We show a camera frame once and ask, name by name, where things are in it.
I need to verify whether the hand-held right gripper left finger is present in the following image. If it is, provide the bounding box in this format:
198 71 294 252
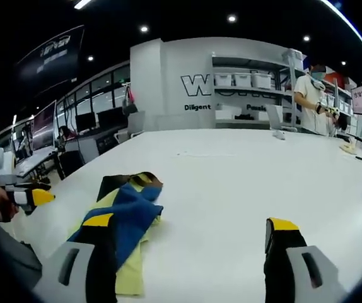
32 213 119 303

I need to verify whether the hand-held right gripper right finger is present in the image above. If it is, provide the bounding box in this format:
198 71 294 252
264 217 349 303

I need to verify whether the blue yellow black garment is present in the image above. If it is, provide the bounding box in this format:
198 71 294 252
66 171 165 297

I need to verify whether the person's left hand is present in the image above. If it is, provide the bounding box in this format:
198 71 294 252
0 185 20 223

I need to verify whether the black office chair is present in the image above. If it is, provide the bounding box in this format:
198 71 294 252
54 150 85 181

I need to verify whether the person's grey clothing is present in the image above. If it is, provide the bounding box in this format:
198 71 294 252
0 220 44 290

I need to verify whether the large display screen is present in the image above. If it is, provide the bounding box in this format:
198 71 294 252
32 100 58 152

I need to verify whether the black computer monitor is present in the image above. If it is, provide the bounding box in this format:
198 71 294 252
74 112 97 133
96 106 126 129

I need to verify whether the white office chair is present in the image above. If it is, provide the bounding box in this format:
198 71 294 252
126 110 146 137

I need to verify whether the pale yellow cloth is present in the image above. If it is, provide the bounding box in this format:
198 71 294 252
339 143 358 155

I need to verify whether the dark hanging banner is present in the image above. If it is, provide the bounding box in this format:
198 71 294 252
16 24 86 91

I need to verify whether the white sign on stand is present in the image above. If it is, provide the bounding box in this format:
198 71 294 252
350 84 362 151

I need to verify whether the grey metal shelf rack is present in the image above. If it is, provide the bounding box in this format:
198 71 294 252
211 52 310 129

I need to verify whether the white storage box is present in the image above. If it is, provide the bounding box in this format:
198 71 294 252
214 73 233 87
252 73 272 88
233 73 253 87

